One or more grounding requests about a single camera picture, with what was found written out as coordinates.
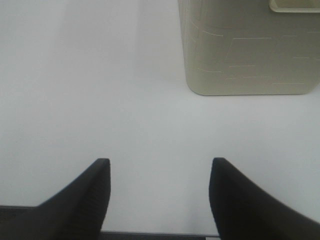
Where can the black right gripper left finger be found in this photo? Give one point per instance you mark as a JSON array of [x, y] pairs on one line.
[[77, 212]]

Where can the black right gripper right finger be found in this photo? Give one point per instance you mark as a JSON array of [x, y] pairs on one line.
[[243, 211]]

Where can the beige plastic storage basket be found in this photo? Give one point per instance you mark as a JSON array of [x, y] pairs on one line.
[[250, 47]]

